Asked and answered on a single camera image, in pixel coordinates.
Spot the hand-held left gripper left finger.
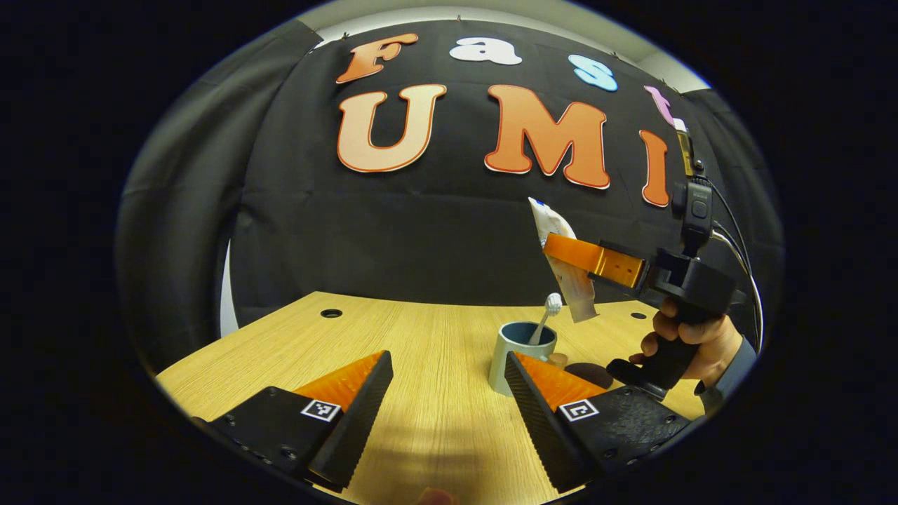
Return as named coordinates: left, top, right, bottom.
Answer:
left=193, top=349, right=395, bottom=494

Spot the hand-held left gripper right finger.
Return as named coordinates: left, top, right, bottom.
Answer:
left=504, top=351, right=692, bottom=493

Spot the blue cup with cork handle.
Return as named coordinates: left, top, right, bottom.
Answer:
left=488, top=321, right=569, bottom=398

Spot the white toothpaste tube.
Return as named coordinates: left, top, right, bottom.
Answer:
left=528, top=197, right=598, bottom=323

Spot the white toothbrush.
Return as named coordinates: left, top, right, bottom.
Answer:
left=528, top=292, right=563, bottom=346

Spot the dark brown round coaster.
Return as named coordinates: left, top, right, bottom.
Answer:
left=565, top=363, right=615, bottom=390

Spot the wooden desktop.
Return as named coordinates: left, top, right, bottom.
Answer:
left=156, top=291, right=706, bottom=505

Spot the black backdrop cloth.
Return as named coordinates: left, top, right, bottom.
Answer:
left=116, top=18, right=783, bottom=372

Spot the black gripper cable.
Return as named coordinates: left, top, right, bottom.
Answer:
left=705, top=179, right=764, bottom=351

